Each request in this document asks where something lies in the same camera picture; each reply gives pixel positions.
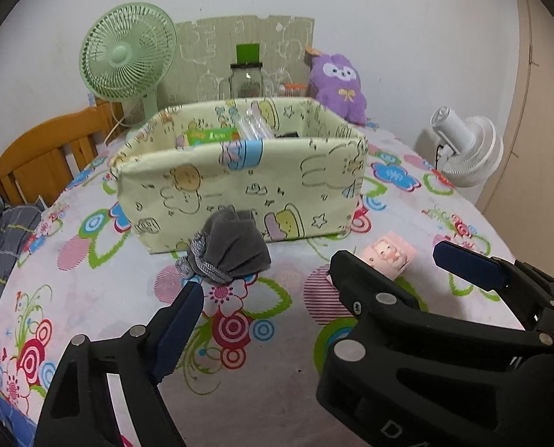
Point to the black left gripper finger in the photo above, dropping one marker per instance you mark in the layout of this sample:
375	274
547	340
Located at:
78	409

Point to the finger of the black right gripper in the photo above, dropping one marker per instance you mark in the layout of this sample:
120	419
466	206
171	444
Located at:
375	299
525	290

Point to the pink pig tissue pack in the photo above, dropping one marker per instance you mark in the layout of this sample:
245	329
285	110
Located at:
390	255

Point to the grey sock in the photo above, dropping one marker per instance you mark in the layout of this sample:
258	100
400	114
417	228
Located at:
228	247

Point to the black bag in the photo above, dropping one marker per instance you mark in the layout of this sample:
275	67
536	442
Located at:
288	135

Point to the clear plastic bag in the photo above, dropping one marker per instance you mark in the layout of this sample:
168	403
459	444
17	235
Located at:
253	126

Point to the green wet wipes pack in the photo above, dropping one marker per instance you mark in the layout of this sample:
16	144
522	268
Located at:
212	135

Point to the yellow cartoon fabric storage box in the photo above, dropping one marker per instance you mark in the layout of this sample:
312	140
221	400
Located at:
296	187

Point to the floral tablecloth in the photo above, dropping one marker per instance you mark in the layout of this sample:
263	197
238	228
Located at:
249	373

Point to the white standing fan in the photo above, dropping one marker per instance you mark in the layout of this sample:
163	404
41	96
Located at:
470	149

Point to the purple plush bunny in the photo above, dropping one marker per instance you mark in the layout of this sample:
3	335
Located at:
335	84

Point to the glass jar mug green lid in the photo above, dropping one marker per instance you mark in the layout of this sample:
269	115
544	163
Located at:
246	79

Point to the wooden bed headboard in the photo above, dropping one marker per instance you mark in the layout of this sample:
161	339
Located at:
35	165

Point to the green cartoon board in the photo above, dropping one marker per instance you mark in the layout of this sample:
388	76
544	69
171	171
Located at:
209	50

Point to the green desk fan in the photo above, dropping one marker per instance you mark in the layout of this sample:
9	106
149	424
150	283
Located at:
126	54

